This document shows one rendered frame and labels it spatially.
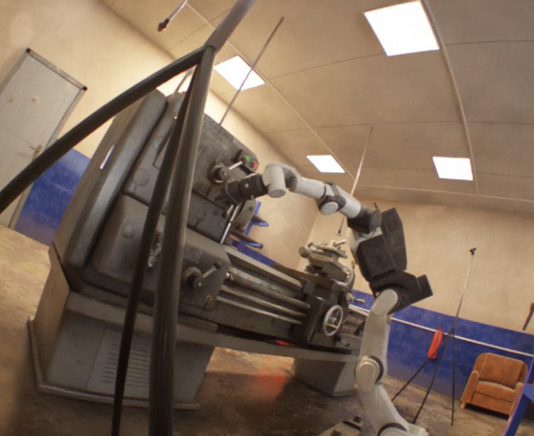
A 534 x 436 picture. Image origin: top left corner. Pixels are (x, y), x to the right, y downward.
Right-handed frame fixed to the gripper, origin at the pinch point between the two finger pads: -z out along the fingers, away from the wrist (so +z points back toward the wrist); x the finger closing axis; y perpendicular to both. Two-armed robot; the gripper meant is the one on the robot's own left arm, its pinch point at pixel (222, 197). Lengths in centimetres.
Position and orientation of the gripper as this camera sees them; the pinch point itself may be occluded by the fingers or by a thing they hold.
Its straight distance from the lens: 119.1
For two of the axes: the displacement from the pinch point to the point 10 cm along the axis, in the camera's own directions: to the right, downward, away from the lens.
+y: -0.5, -8.5, 5.2
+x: 4.5, 4.5, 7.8
